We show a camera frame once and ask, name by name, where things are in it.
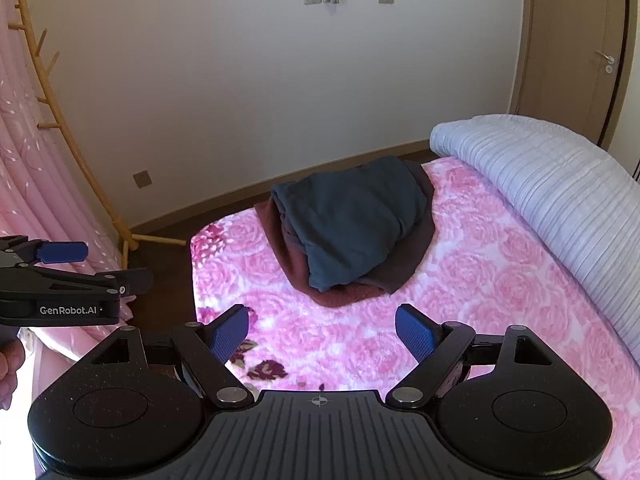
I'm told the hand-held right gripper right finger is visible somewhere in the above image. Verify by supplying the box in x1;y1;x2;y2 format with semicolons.
385;304;566;408

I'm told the wooden coat rack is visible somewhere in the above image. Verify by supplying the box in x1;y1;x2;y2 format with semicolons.
14;0;188;268

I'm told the brown wooden door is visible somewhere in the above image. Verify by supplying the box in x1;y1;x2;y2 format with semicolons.
510;0;630;156

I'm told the brown wooden baseboard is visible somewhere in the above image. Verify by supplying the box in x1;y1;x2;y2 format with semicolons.
131;141;432;235

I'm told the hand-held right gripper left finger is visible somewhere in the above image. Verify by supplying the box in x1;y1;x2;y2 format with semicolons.
75;304;256;408

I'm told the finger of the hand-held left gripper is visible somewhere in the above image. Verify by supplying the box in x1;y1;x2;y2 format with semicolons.
20;268;153;297
0;235;89;268

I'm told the dark teal garment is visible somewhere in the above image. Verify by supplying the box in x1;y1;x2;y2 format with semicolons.
270;156;430;292

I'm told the pink floral blanket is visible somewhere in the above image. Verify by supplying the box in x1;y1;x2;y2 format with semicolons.
190;157;640;480

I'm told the grey-brown garment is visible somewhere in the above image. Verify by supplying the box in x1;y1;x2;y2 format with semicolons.
350;160;436;295

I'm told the person's left hand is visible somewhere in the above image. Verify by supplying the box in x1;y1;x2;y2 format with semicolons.
0;340;25;411

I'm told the white ribbed quilt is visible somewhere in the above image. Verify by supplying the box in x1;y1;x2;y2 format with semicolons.
429;114;640;343

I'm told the maroon garment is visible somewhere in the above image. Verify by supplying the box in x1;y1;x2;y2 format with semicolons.
254;200;387;309

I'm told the pink curtain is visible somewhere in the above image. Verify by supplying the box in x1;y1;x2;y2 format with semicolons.
0;0;133;401

